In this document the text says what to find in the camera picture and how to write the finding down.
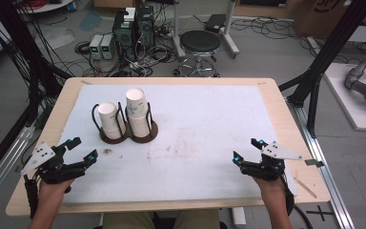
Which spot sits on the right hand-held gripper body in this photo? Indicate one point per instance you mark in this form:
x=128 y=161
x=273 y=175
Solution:
x=271 y=163

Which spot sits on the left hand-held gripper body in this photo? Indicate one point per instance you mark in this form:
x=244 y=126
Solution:
x=46 y=159

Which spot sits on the person's right hand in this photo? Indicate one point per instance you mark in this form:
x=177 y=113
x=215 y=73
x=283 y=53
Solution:
x=271 y=188

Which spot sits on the person's left hand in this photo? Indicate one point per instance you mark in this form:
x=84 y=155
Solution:
x=52 y=191

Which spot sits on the thin wooden stick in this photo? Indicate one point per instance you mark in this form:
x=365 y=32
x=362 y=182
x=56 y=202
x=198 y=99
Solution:
x=305 y=187

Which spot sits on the short white paper cup stack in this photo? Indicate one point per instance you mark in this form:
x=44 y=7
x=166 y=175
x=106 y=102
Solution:
x=109 y=119

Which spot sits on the white table mat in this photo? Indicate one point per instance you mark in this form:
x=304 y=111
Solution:
x=203 y=127

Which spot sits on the light wooden table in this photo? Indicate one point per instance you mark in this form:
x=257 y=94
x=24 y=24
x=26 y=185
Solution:
x=276 y=95

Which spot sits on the white table leg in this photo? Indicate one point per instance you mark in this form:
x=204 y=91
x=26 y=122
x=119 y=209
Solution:
x=239 y=218

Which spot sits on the tall white paper cup stack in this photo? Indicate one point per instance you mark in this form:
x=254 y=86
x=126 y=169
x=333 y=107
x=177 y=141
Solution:
x=138 y=109

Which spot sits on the person's khaki trousers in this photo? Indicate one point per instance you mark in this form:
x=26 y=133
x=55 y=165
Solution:
x=124 y=221

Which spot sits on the white floor platform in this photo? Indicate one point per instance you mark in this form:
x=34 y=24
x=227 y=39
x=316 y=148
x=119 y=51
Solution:
x=349 y=105

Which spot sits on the grey power supply unit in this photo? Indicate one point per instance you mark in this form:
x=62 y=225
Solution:
x=107 y=46
x=96 y=46

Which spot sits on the white metal stand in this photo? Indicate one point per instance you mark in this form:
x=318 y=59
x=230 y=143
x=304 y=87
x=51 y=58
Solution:
x=228 y=35

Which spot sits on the black round stool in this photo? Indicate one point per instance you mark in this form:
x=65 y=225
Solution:
x=200 y=41

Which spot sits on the black computer tower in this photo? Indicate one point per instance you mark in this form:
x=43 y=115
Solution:
x=145 y=27
x=124 y=35

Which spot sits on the flat black box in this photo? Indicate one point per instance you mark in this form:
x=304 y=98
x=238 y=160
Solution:
x=215 y=23

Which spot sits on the blue tape roll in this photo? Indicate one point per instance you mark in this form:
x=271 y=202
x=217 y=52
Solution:
x=71 y=6

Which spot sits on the white round table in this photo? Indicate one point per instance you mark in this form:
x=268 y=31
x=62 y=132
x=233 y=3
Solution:
x=47 y=5

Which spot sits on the small white box device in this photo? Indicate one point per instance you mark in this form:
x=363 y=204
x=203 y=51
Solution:
x=129 y=14

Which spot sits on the brown cardboard box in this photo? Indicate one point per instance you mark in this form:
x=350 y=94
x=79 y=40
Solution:
x=324 y=16

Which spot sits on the aluminium floor rail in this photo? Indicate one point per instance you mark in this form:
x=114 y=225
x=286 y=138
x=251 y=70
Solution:
x=324 y=165
x=3 y=165

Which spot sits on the black metal frame post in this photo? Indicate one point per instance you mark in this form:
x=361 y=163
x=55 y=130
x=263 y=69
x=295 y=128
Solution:
x=330 y=51
x=22 y=47

